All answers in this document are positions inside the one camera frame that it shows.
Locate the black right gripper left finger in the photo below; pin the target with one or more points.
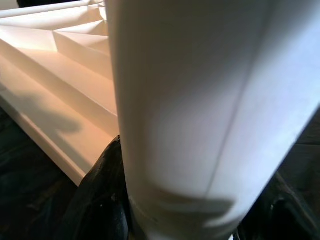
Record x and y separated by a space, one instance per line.
100 195

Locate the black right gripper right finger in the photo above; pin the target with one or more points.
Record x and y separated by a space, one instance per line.
287 217

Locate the white plastic table leg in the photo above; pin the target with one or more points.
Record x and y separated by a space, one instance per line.
187 100

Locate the white plastic table top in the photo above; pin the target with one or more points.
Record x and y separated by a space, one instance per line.
50 75

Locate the black plastic table cover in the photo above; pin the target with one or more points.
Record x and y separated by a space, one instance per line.
30 175

